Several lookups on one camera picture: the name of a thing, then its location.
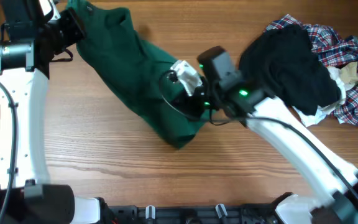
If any dark green skirt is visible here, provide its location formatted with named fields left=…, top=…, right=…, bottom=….
left=67, top=0, right=206, bottom=149

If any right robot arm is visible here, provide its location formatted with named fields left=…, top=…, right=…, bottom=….
left=168, top=46, right=358, bottom=223

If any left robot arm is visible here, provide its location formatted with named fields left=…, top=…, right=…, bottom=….
left=0, top=0, right=102, bottom=223

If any black garment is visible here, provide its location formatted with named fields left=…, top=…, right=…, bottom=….
left=239, top=24, right=342, bottom=115

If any white garment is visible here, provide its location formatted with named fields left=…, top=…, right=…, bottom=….
left=293, top=66, right=354, bottom=127

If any beige garment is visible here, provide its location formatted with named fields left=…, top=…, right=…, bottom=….
left=340, top=62, right=358, bottom=85

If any red plaid shirt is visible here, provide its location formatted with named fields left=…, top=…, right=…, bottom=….
left=265, top=14, right=358, bottom=126

